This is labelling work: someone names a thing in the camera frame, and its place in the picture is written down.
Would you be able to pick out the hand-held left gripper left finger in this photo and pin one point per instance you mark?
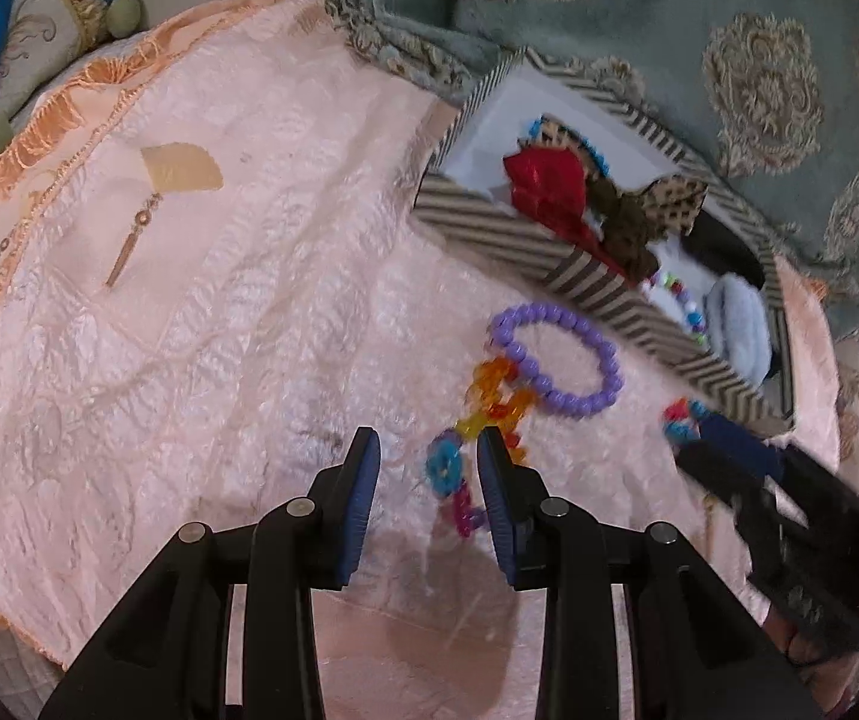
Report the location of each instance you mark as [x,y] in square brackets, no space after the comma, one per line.
[362,495]

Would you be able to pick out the floral embroidered pillow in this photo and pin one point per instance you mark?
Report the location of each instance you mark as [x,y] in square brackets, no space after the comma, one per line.
[39,22]

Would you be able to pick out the gold fan earring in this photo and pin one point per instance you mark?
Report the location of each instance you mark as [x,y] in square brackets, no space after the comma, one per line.
[182,169]

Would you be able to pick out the peach satin bedspread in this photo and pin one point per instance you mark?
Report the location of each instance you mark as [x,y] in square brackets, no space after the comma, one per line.
[212,390]

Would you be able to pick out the teal patterned blanket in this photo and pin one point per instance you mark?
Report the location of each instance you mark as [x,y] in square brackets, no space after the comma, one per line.
[624,0]

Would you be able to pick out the light blue fluffy scrunchie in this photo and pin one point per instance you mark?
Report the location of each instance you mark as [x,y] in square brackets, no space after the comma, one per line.
[737,322]

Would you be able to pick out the person's right hand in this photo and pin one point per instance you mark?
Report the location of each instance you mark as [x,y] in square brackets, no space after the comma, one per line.
[823,667]

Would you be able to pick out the brown fuzzy hair clip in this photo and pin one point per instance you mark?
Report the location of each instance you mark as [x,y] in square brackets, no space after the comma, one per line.
[624,232]

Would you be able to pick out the red bow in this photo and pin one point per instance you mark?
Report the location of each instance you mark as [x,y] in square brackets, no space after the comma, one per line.
[549,180]

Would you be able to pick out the chevron striped cardboard box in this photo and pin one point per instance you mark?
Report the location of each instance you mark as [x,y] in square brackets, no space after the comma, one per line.
[474,221]

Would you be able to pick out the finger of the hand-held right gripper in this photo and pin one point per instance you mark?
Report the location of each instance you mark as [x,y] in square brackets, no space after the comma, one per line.
[714,472]
[737,439]

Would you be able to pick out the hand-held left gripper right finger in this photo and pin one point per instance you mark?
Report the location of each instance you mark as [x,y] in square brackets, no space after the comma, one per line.
[493,502]

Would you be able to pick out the leopard print bow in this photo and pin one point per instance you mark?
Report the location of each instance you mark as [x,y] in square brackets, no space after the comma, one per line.
[673,202]

